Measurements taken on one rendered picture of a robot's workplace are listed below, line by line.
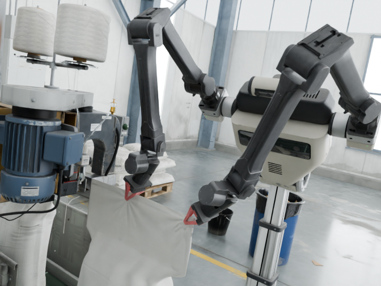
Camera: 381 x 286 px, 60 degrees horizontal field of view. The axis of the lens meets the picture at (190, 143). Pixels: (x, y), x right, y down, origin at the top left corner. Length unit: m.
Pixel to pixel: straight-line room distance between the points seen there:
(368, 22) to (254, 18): 2.91
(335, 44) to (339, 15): 8.65
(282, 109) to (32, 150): 0.69
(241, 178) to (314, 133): 0.42
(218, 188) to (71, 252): 1.36
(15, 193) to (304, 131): 0.98
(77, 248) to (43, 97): 1.24
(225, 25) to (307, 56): 9.37
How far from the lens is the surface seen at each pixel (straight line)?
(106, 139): 1.45
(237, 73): 9.91
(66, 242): 2.13
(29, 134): 1.02
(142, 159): 1.11
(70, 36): 1.10
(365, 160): 8.95
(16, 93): 1.00
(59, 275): 2.09
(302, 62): 0.78
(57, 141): 0.99
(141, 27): 1.04
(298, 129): 1.29
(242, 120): 1.36
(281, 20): 9.79
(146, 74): 1.06
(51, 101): 0.99
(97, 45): 1.10
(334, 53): 0.80
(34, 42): 1.31
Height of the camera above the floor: 1.46
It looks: 8 degrees down
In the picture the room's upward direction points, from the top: 9 degrees clockwise
